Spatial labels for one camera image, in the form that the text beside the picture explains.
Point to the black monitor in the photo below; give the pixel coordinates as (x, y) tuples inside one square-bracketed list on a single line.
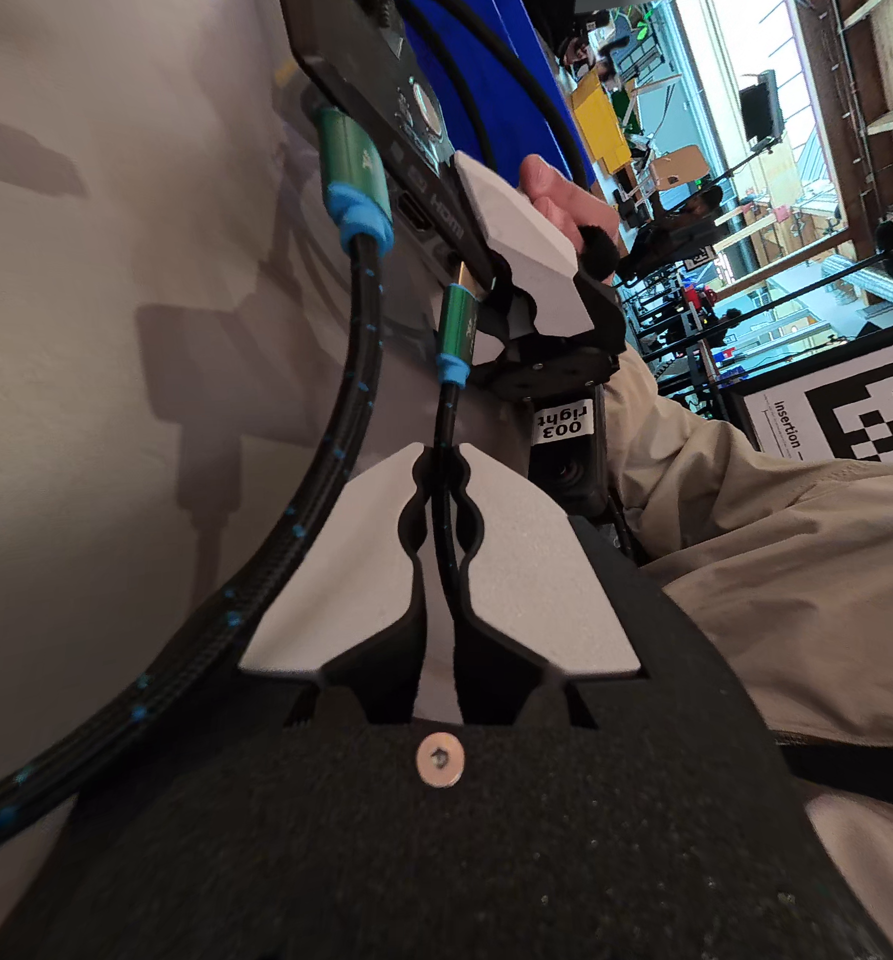
[(761, 109)]

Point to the wooden shelf frame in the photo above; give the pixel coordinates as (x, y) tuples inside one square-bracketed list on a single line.
[(889, 90)]

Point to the black hdmi switch box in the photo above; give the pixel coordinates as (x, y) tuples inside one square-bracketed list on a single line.
[(356, 67)]

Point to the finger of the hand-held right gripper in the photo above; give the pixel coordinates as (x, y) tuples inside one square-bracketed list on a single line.
[(521, 240), (489, 352)]

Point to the black framed marker sign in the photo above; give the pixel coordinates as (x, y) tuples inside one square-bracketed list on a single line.
[(784, 420)]

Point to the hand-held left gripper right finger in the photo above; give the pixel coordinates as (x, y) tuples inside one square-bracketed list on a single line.
[(544, 585)]

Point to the yellow box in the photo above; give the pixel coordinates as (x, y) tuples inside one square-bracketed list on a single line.
[(600, 127)]

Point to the silver ventilation duct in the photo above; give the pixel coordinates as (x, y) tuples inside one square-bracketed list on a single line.
[(866, 281)]

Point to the blue plastic bin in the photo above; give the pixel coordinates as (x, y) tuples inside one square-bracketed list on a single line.
[(533, 34)]

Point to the person's beige jacket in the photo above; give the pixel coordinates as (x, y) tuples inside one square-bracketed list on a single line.
[(881, 877)]

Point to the person's right hand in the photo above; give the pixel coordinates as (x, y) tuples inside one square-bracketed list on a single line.
[(559, 195)]

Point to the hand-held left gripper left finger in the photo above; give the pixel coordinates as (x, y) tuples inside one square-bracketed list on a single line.
[(341, 585)]

